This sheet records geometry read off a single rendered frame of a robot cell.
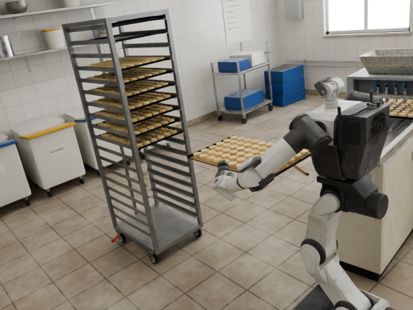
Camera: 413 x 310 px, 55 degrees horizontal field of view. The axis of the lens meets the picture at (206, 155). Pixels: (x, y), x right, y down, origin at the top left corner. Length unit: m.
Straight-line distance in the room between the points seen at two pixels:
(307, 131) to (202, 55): 5.03
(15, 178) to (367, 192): 3.69
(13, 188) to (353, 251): 3.43
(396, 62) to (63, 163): 3.51
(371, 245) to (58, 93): 4.05
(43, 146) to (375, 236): 3.44
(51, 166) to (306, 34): 4.80
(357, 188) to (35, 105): 4.21
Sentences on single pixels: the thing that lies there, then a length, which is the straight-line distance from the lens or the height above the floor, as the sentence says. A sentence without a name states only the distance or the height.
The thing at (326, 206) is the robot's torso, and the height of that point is 0.88.
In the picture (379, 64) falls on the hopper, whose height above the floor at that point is 1.26.
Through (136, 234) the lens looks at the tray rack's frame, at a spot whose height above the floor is 0.15.
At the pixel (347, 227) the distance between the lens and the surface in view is 2.73.
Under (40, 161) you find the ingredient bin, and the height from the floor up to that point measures 0.46.
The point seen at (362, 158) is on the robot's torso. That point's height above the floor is 1.16.
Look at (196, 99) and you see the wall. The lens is 6.47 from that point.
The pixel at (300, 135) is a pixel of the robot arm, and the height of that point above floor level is 1.30.
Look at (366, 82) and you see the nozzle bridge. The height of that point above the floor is 1.12.
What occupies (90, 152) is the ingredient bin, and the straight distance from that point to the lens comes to 4.92.
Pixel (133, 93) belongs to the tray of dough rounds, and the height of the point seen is 1.32.
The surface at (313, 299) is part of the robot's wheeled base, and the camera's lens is 2.45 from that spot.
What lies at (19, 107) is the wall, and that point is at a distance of 5.22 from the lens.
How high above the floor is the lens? 1.83
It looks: 21 degrees down
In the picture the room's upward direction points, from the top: 8 degrees counter-clockwise
